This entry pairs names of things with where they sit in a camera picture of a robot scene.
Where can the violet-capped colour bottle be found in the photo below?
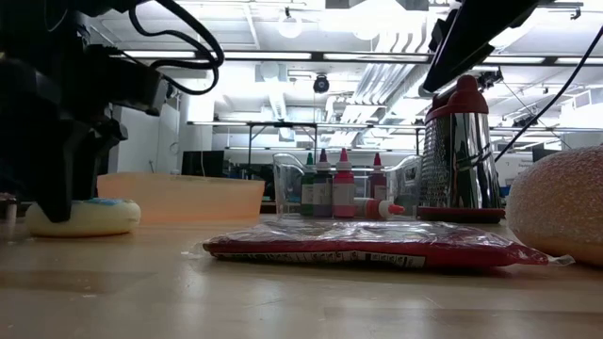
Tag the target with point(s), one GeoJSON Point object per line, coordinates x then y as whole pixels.
{"type": "Point", "coordinates": [323, 193]}

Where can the pinkish bread loaf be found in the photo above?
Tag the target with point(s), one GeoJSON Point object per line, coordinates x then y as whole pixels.
{"type": "Point", "coordinates": [560, 207]}

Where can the green-capped colour bottle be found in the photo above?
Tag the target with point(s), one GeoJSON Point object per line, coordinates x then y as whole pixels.
{"type": "Point", "coordinates": [308, 193]}

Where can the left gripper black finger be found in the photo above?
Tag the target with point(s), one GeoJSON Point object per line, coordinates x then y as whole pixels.
{"type": "Point", "coordinates": [66, 188]}

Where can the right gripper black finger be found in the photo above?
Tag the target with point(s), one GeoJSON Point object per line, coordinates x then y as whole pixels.
{"type": "Point", "coordinates": [476, 37]}

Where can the black overhead camera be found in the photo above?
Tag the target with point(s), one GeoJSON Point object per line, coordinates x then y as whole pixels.
{"type": "Point", "coordinates": [321, 85]}

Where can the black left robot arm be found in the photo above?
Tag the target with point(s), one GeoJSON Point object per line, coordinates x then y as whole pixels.
{"type": "Point", "coordinates": [47, 23]}

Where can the round white ceiling lamp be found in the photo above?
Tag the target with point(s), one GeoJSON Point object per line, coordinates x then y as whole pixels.
{"type": "Point", "coordinates": [289, 26]}

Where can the black monitor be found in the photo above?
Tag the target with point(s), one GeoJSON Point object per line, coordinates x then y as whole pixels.
{"type": "Point", "coordinates": [202, 164]}

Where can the pink-capped colour bottle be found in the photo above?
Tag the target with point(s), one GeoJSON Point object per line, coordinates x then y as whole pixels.
{"type": "Point", "coordinates": [344, 193]}

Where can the red popcorn packet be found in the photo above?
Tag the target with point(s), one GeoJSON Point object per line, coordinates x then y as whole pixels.
{"type": "Point", "coordinates": [377, 240]}

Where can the plain blue-iced donut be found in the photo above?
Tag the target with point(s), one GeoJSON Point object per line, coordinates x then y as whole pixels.
{"type": "Point", "coordinates": [108, 221]}

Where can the black background desk frame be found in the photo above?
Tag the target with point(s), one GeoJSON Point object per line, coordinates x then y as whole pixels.
{"type": "Point", "coordinates": [282, 124]}

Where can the orange-capped colour bottle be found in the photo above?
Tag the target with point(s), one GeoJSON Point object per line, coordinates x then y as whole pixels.
{"type": "Point", "coordinates": [377, 209]}

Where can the clear plastic bin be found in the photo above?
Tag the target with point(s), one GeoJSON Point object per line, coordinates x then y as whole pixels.
{"type": "Point", "coordinates": [289, 188]}

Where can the orange translucent tray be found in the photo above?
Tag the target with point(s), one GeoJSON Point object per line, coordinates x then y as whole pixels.
{"type": "Point", "coordinates": [188, 198]}

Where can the red-capped colour bottle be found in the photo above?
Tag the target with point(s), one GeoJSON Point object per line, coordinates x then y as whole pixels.
{"type": "Point", "coordinates": [377, 183]}

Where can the black metal table frame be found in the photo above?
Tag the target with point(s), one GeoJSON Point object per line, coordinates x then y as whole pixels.
{"type": "Point", "coordinates": [316, 56]}

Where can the steel box grater red trim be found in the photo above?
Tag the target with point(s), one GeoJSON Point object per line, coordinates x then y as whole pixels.
{"type": "Point", "coordinates": [461, 155]}

